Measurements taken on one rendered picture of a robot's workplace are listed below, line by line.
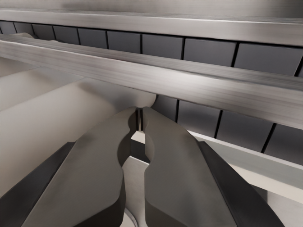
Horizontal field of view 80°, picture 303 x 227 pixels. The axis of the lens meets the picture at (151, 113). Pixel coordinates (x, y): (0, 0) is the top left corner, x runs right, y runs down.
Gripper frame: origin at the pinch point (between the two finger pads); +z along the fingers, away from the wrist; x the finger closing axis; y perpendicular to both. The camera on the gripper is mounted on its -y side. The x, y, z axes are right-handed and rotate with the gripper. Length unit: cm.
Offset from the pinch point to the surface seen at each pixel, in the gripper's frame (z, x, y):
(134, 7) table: 12.6, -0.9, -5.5
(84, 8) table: 16.4, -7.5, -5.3
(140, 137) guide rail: 2.4, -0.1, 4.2
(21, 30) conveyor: 15.3, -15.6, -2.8
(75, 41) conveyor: 10.5, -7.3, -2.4
